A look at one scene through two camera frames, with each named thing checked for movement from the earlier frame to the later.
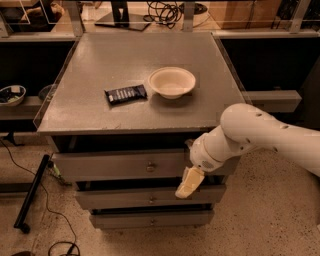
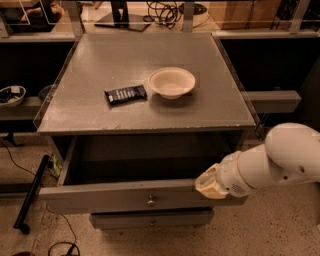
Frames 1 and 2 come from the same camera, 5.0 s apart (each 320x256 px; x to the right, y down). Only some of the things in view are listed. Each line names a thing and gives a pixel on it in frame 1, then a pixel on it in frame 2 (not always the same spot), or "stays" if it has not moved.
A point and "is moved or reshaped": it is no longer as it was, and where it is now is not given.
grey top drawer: x=131 y=165 is moved or reshaped
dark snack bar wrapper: x=125 y=94 stays
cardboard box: x=246 y=14 stays
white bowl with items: x=12 y=95 stays
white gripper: x=201 y=157 -> x=230 y=176
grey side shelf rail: x=274 y=101 stays
